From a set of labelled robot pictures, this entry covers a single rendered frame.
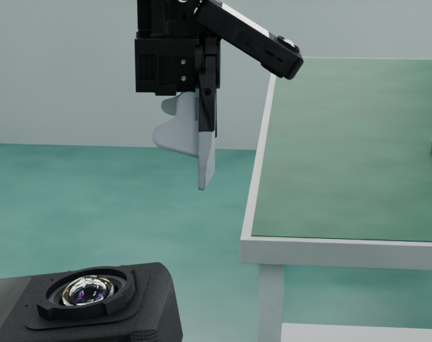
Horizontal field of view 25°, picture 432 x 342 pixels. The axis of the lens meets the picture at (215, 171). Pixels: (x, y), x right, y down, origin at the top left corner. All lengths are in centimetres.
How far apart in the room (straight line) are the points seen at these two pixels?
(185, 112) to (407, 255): 105
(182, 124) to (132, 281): 68
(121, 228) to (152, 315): 382
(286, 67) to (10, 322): 71
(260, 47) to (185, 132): 11
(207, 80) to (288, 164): 146
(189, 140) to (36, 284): 65
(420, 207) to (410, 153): 40
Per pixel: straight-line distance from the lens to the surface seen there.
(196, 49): 94
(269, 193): 217
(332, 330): 157
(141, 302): 26
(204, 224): 410
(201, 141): 92
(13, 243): 399
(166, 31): 96
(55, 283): 28
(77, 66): 517
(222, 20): 94
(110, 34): 510
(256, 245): 192
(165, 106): 105
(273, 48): 95
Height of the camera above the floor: 145
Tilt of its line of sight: 18 degrees down
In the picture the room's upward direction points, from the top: straight up
